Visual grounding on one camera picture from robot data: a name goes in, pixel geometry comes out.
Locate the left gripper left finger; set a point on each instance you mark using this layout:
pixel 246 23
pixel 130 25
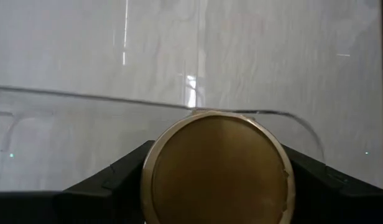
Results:
pixel 123 193

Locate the clear plastic bin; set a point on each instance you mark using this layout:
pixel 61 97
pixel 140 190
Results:
pixel 85 140

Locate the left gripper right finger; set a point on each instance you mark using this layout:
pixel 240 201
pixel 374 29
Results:
pixel 319 193

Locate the tan lid seasoning jar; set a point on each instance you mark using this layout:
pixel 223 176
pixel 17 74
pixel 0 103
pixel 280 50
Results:
pixel 218 171

